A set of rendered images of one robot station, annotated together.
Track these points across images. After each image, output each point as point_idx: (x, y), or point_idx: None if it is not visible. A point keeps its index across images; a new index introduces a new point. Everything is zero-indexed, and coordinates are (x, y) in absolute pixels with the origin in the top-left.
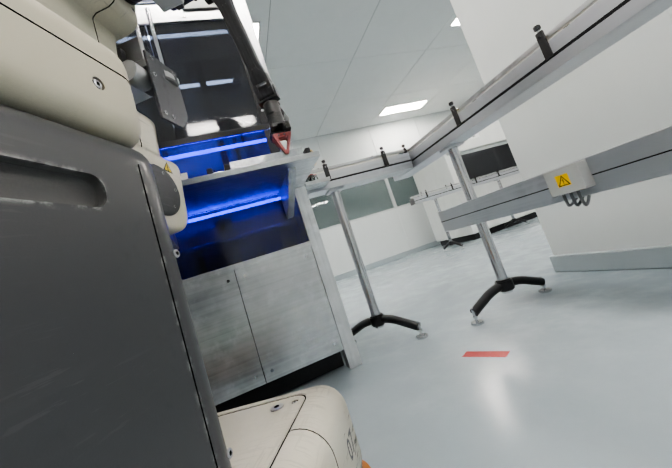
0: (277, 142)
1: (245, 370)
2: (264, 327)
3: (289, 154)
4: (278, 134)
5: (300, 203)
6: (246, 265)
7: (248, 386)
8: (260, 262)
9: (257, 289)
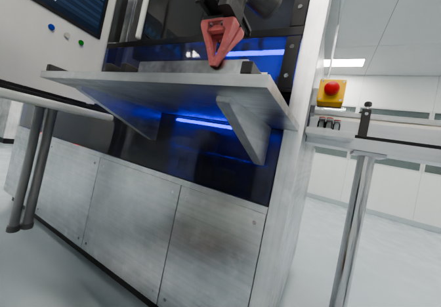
0: (204, 39)
1: (149, 277)
2: (177, 257)
3: (218, 69)
4: (210, 22)
5: (283, 152)
6: (191, 187)
7: (144, 291)
8: (204, 193)
9: (189, 218)
